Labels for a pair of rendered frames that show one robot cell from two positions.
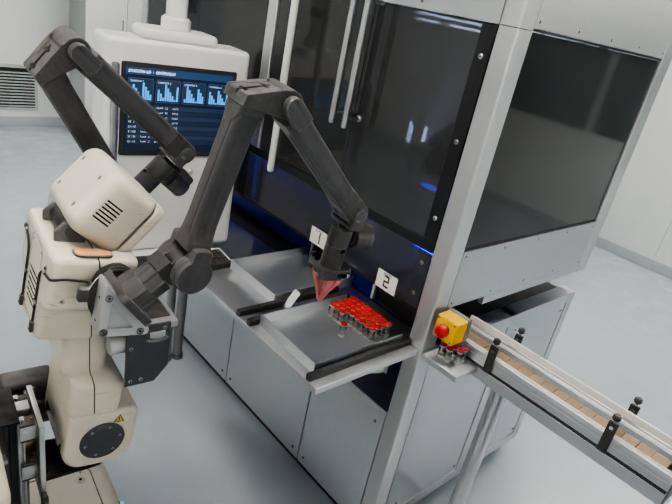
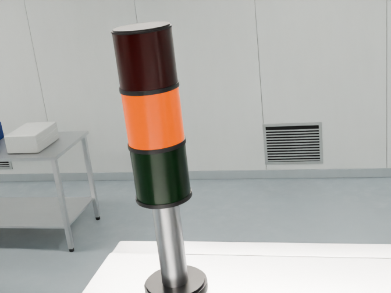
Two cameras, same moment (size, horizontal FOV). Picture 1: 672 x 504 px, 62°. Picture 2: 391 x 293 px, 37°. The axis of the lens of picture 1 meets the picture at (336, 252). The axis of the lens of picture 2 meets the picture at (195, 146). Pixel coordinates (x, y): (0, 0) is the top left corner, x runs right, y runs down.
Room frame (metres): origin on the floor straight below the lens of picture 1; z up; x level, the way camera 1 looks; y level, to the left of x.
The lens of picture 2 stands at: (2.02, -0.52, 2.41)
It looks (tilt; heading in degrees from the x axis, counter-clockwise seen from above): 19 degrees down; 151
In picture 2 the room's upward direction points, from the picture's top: 6 degrees counter-clockwise
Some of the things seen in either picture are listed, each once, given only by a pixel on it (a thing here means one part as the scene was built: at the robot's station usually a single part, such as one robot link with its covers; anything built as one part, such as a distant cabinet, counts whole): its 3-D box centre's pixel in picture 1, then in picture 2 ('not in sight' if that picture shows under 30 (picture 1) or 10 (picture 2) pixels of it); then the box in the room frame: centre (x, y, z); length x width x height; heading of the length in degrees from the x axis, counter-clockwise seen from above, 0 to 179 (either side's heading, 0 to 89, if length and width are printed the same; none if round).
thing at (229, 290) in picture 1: (305, 307); not in sight; (1.59, 0.06, 0.87); 0.70 x 0.48 x 0.02; 46
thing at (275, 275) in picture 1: (292, 272); not in sight; (1.76, 0.13, 0.90); 0.34 x 0.26 x 0.04; 136
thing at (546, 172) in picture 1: (569, 146); not in sight; (1.81, -0.65, 1.50); 0.85 x 0.01 x 0.59; 136
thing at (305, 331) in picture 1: (331, 329); not in sight; (1.45, -0.04, 0.90); 0.34 x 0.26 x 0.04; 135
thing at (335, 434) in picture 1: (311, 289); not in sight; (2.53, 0.08, 0.44); 2.06 x 1.00 x 0.88; 46
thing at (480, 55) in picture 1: (445, 178); not in sight; (1.51, -0.25, 1.40); 0.04 x 0.01 x 0.80; 46
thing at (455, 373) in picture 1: (452, 361); not in sight; (1.45, -0.41, 0.87); 0.14 x 0.13 x 0.02; 136
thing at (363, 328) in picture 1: (353, 320); not in sight; (1.51, -0.10, 0.90); 0.18 x 0.02 x 0.05; 45
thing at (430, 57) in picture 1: (407, 120); not in sight; (1.65, -0.12, 1.50); 0.43 x 0.01 x 0.59; 46
